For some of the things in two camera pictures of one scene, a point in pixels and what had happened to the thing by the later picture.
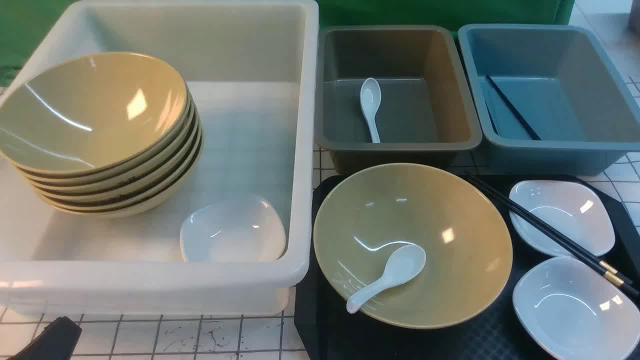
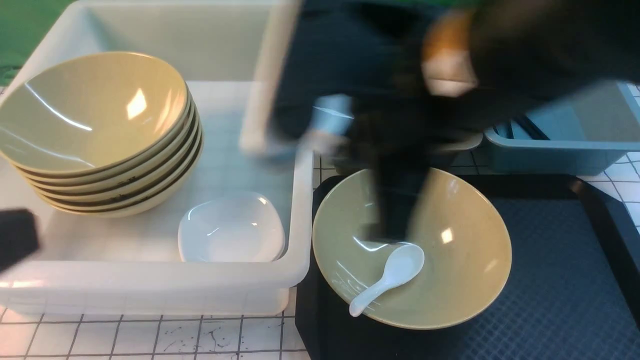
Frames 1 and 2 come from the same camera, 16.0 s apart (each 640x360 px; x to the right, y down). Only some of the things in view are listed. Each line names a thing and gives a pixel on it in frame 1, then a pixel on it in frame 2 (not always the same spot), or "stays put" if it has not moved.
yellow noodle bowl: [458, 222] stays put
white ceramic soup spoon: [405, 261] stays put
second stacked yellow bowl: [180, 138] stays put
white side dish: [576, 311] -> [242, 228]
